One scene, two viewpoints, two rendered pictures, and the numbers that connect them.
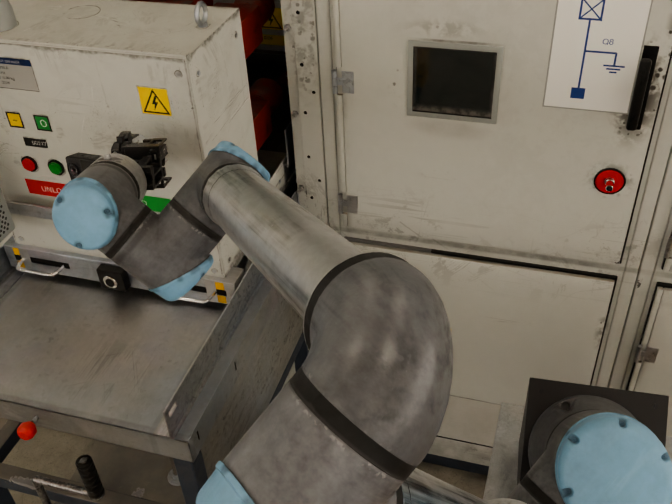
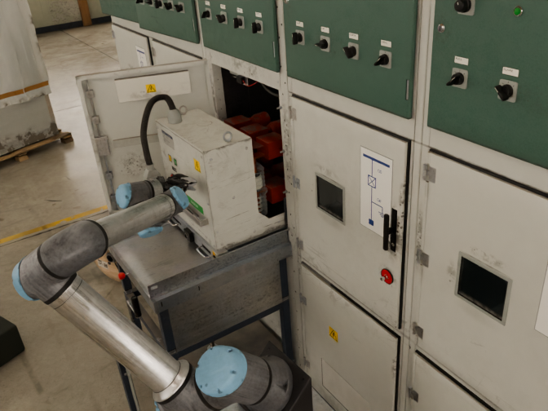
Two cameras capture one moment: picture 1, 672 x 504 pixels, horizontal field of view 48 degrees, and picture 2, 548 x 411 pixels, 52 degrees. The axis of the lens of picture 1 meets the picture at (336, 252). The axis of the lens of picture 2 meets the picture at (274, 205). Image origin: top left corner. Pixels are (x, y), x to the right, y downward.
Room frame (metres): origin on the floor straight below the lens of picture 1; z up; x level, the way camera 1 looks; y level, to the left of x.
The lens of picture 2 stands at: (-0.20, -1.29, 2.25)
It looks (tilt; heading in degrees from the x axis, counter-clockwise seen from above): 29 degrees down; 41
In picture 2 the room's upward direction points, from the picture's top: 5 degrees counter-clockwise
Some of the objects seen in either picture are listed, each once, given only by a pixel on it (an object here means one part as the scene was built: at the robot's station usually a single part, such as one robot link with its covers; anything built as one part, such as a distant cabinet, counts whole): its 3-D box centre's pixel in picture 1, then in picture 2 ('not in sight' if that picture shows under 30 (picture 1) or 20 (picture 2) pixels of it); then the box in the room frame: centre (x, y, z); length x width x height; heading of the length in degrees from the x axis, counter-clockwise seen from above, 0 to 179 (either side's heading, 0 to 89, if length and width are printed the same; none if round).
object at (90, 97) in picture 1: (88, 168); (184, 185); (1.23, 0.46, 1.15); 0.48 x 0.01 x 0.48; 71
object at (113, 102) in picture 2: not in sight; (156, 139); (1.45, 0.87, 1.21); 0.63 x 0.07 x 0.74; 141
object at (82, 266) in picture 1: (122, 267); (196, 232); (1.25, 0.45, 0.90); 0.54 x 0.05 x 0.06; 71
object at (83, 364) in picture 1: (127, 296); (196, 246); (1.24, 0.46, 0.82); 0.68 x 0.62 x 0.06; 161
